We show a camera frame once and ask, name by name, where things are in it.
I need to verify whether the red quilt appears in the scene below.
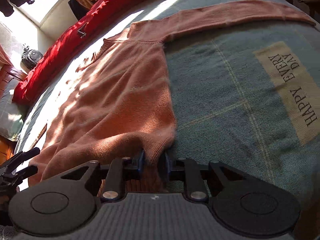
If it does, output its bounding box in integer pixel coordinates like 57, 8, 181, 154
11, 0, 200, 104

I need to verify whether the black hanging garment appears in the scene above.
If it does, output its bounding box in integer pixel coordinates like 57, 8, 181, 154
68, 0, 84, 20

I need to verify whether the green plaid pillow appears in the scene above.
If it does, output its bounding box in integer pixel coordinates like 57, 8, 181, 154
0, 79, 29, 140

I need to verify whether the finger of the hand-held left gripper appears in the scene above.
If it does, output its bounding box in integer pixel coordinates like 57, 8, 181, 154
10, 164, 38, 183
0, 147, 41, 172

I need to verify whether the orange knit sweater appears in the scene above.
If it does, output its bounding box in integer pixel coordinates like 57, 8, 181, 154
29, 0, 317, 193

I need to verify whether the orange curtain beside headboard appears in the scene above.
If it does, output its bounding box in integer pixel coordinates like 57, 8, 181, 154
0, 44, 13, 67

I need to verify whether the wooden headboard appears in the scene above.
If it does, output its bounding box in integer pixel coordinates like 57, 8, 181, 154
0, 64, 27, 160

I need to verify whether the grey backpack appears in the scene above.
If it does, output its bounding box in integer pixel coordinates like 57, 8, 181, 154
20, 44, 44, 70

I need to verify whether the bed with green plaid sheet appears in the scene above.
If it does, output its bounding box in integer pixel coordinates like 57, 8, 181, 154
14, 0, 320, 240

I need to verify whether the metal crank tool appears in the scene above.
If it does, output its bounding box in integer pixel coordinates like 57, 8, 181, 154
77, 22, 88, 39

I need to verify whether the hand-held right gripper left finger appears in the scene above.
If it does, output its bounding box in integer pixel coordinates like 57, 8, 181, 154
60, 150, 146, 202

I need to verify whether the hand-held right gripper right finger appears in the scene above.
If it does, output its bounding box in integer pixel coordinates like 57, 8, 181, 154
160, 152, 247, 202

